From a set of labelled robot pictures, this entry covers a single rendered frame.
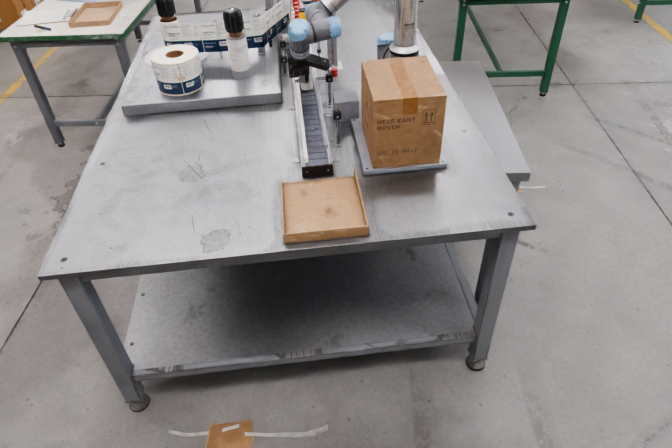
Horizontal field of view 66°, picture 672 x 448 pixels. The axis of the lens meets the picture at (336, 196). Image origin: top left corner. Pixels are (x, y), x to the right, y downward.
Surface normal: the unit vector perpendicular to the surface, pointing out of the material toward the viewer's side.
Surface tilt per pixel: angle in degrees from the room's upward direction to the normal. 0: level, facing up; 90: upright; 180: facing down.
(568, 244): 0
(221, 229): 0
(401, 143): 90
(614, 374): 0
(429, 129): 90
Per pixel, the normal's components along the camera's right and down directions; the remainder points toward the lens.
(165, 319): -0.01, -0.77
